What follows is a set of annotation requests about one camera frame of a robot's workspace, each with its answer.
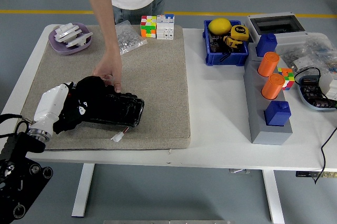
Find person's right hand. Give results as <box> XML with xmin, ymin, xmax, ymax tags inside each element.
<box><xmin>93</xmin><ymin>52</ymin><xmax>123</xmax><ymax>94</ymax></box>

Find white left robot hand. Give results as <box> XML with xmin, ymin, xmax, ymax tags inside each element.
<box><xmin>33</xmin><ymin>81</ymin><xmax>75</xmax><ymax>132</ymax></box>

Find black glossy panel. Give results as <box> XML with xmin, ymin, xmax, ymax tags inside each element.
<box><xmin>81</xmin><ymin>91</ymin><xmax>145</xmax><ymax>128</ymax></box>

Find clear bag of screws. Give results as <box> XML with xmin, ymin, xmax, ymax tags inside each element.
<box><xmin>115</xmin><ymin>20</ymin><xmax>148</xmax><ymax>56</ymax></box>

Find grey-brown mat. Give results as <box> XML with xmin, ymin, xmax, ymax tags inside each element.
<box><xmin>19</xmin><ymin>24</ymin><xmax>192</xmax><ymax>150</ymax></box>

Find long white plastic part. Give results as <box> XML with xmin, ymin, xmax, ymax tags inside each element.
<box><xmin>65</xmin><ymin>31</ymin><xmax>94</xmax><ymax>48</ymax></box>

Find large colourful puzzle cube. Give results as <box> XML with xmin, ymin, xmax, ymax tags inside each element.
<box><xmin>140</xmin><ymin>15</ymin><xmax>158</xmax><ymax>38</ymax></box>

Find purple tray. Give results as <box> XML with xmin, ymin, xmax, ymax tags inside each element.
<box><xmin>48</xmin><ymin>22</ymin><xmax>93</xmax><ymax>55</ymax></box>

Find stacked white plastic parts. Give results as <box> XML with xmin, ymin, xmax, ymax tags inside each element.
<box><xmin>54</xmin><ymin>23</ymin><xmax>82</xmax><ymax>43</ymax></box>

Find white circuit breaker block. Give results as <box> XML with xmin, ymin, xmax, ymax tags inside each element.
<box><xmin>156</xmin><ymin>13</ymin><xmax>175</xmax><ymax>40</ymax></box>

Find white table leg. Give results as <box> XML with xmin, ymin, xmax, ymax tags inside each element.
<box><xmin>262</xmin><ymin>169</ymin><xmax>285</xmax><ymax>224</ymax></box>
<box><xmin>71</xmin><ymin>162</ymin><xmax>95</xmax><ymax>218</ymax></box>

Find dark parts in bin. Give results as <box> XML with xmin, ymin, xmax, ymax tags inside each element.
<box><xmin>210</xmin><ymin>34</ymin><xmax>227</xmax><ymax>53</ymax></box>

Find yellow ball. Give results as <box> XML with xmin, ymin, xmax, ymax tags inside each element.
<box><xmin>209</xmin><ymin>17</ymin><xmax>233</xmax><ymax>35</ymax></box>

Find blue plastic bin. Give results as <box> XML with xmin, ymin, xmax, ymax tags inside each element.
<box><xmin>202</xmin><ymin>19</ymin><xmax>250</xmax><ymax>67</ymax></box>

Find yellow black tool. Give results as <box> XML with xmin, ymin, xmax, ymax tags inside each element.
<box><xmin>223</xmin><ymin>35</ymin><xmax>244</xmax><ymax>49</ymax></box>

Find yellow floor tape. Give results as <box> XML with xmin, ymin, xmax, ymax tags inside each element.
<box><xmin>0</xmin><ymin>9</ymin><xmax>337</xmax><ymax>19</ymax></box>

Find yellow black tape measure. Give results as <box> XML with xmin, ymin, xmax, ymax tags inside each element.
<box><xmin>231</xmin><ymin>24</ymin><xmax>250</xmax><ymax>42</ymax></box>

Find grey block holder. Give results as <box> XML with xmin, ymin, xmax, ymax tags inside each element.
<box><xmin>243</xmin><ymin>42</ymin><xmax>294</xmax><ymax>145</ymax></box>

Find blue block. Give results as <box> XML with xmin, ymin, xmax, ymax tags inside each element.
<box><xmin>264</xmin><ymin>100</ymin><xmax>292</xmax><ymax>127</ymax></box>
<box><xmin>256</xmin><ymin>32</ymin><xmax>278</xmax><ymax>58</ymax></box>

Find orange cylinder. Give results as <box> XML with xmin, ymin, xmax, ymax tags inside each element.
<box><xmin>261</xmin><ymin>73</ymin><xmax>285</xmax><ymax>100</ymax></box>
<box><xmin>257</xmin><ymin>52</ymin><xmax>280</xmax><ymax>77</ymax></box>

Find small colourful puzzle cube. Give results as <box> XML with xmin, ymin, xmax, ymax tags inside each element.
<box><xmin>277</xmin><ymin>67</ymin><xmax>294</xmax><ymax>91</ymax></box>

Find clear bag of small parts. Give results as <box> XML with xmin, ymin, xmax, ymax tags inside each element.
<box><xmin>276</xmin><ymin>33</ymin><xmax>337</xmax><ymax>77</ymax></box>

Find blue-grey tray with electronics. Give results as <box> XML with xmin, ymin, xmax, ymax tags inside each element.
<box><xmin>296</xmin><ymin>75</ymin><xmax>337</xmax><ymax>111</ymax></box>

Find white plastic module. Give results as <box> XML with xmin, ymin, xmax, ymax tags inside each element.
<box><xmin>318</xmin><ymin>73</ymin><xmax>337</xmax><ymax>101</ymax></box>

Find black table control box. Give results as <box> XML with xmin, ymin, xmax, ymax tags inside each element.
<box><xmin>295</xmin><ymin>171</ymin><xmax>337</xmax><ymax>179</ymax></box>

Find white plug with wires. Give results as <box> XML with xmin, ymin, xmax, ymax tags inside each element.
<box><xmin>110</xmin><ymin>126</ymin><xmax>130</xmax><ymax>141</ymax></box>

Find grey electrical enclosure box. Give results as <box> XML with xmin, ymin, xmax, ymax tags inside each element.
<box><xmin>244</xmin><ymin>11</ymin><xmax>311</xmax><ymax>47</ymax></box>

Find black cable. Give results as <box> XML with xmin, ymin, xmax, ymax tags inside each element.
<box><xmin>294</xmin><ymin>67</ymin><xmax>337</xmax><ymax>185</ymax></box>

